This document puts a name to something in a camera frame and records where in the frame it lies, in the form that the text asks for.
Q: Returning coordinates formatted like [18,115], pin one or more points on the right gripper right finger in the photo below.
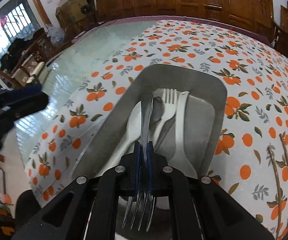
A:
[158,180]

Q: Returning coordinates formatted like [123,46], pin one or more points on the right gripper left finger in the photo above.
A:
[130,178]

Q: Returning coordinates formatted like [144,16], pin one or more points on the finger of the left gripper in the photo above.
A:
[25,106]
[25,92]

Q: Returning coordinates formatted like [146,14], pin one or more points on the white plastic fork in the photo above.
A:
[169,100]

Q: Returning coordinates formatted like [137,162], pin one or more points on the metal fork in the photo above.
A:
[143,194]

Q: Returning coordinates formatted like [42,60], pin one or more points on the white plastic spoon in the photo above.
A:
[179,160]

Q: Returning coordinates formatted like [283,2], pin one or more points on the cluttered wooden chair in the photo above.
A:
[22,57]

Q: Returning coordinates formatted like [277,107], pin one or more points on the white ceramic soup spoon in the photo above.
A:
[132,133]

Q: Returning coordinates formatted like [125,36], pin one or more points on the small metal spoon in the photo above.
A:
[157,111]

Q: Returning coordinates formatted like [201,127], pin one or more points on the clear plastic bag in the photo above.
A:
[56,35]

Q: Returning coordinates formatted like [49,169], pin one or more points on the window with grille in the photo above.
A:
[18,19]

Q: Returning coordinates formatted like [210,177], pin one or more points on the grey rectangular tray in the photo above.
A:
[194,208]

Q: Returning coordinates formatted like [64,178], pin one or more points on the cardboard boxes stack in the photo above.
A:
[76,16]

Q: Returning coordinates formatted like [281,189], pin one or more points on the orange print tablecloth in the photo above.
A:
[249,81]

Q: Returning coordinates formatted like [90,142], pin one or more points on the carved wooden bench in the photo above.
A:
[256,16]

